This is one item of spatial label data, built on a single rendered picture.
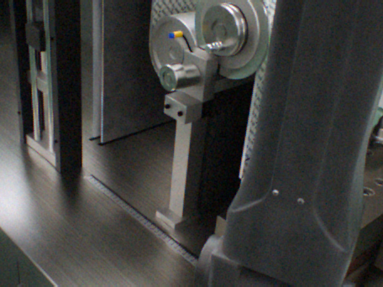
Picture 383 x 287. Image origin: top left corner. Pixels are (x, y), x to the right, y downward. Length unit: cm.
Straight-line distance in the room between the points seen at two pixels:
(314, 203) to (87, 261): 65
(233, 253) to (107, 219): 68
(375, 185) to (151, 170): 43
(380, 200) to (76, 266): 48
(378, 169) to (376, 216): 14
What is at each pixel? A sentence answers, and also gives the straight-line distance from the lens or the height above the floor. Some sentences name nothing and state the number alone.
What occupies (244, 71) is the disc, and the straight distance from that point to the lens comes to 79.
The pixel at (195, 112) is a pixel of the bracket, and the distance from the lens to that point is 82.
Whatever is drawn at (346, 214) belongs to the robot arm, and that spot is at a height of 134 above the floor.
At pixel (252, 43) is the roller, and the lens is 77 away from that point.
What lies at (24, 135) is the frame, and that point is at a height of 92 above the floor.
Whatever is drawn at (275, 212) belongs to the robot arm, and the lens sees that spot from 25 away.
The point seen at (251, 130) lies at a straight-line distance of 82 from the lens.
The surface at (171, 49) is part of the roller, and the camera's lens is 91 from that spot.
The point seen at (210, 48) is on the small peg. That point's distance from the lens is 76.
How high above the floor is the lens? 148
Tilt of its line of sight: 30 degrees down
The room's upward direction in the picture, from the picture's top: 6 degrees clockwise
